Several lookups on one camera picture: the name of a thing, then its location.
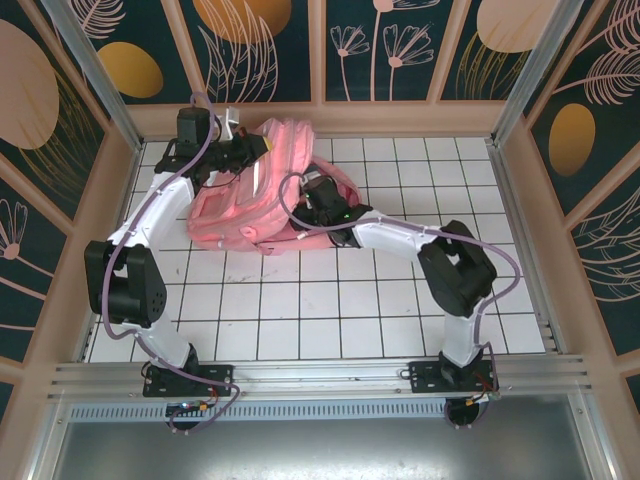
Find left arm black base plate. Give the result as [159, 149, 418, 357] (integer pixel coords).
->
[143, 363, 236, 399]

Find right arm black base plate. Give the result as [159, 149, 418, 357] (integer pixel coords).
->
[408, 359, 501, 396]

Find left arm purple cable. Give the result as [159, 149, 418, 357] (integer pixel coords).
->
[102, 91, 244, 436]

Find aluminium mounting rail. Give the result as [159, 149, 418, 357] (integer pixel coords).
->
[47, 355, 596, 401]

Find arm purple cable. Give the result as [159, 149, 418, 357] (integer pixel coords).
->
[102, 91, 244, 436]
[278, 172, 524, 431]

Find grey metal sheet panel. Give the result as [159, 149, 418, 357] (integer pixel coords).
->
[49, 394, 611, 480]

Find slotted metal cable duct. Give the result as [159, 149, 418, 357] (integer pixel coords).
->
[67, 403, 576, 421]

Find aluminium corner post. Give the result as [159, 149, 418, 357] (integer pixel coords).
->
[489, 0, 599, 146]
[39, 0, 145, 154]

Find aluminium side rail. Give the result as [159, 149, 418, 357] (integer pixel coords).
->
[487, 139, 569, 356]

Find pink student backpack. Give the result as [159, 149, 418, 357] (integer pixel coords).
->
[187, 117, 374, 256]

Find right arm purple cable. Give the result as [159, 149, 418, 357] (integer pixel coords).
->
[278, 172, 524, 431]

